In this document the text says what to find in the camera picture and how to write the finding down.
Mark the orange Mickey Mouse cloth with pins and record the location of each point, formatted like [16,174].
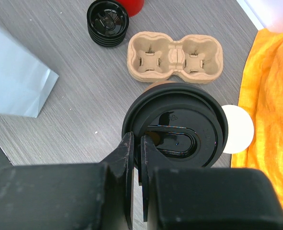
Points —
[261,95]

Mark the black coffee cup lid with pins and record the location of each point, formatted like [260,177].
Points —
[187,125]

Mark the stack of paper cups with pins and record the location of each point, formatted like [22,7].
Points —
[240,129]

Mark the stack of black lids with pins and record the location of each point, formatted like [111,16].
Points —
[107,22]

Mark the stack of cardboard cup carriers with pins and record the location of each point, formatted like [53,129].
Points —
[195,58]

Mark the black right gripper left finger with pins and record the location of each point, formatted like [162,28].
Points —
[87,196]

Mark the brown paper cup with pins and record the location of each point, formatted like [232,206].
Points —
[157,84]

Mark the light blue paper bag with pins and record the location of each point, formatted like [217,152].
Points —
[25,81]

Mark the red straw holder cup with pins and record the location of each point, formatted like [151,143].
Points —
[133,7]

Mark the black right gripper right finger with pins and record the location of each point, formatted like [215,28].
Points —
[179,198]

